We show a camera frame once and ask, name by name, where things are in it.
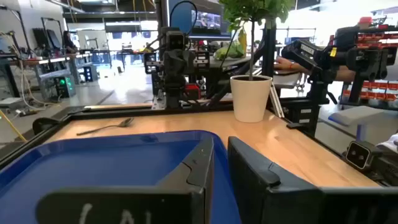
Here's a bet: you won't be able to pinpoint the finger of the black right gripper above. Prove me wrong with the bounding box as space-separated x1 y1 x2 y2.
194 50 211 75
144 52 158 75

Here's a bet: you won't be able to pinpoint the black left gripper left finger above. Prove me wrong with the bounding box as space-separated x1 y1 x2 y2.
36 136 215 224

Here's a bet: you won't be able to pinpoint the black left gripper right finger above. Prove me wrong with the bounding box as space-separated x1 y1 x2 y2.
227 136 398 224

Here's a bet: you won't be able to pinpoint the dark metal spoon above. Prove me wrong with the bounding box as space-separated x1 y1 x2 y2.
76 117 135 137

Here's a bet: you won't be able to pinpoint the person's forearm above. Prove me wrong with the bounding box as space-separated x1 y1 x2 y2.
292 61 357 82

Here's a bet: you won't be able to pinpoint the blue plastic tray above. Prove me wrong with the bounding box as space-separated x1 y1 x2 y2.
0 129 243 224

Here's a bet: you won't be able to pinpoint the green bag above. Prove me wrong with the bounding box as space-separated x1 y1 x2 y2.
213 27 249 62

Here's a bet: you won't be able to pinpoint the blue monitor screen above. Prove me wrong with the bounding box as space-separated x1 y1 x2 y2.
167 0 233 41

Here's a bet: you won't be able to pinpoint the white plant pot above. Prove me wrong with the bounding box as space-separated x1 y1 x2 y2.
229 74 274 124

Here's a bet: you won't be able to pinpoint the green leafy plant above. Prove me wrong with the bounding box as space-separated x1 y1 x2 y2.
218 0 295 82

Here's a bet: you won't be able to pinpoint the person's hand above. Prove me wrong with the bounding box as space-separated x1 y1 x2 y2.
274 57 295 73

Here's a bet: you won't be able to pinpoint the person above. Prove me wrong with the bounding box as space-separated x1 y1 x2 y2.
62 30 79 54

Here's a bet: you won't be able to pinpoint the grey laptop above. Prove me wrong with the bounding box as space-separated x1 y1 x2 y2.
272 70 302 90

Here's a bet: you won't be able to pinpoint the computer tower with green light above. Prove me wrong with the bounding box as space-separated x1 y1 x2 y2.
53 74 76 99

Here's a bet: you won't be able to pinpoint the red parts bin shelf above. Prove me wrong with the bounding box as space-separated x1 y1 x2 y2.
341 17 398 103

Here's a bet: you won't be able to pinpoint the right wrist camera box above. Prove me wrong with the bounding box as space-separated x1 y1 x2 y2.
166 30 188 51

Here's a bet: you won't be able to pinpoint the table-level camera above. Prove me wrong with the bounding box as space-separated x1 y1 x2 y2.
343 139 385 171

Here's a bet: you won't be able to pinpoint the yellow cable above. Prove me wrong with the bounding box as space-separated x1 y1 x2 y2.
0 109 29 143

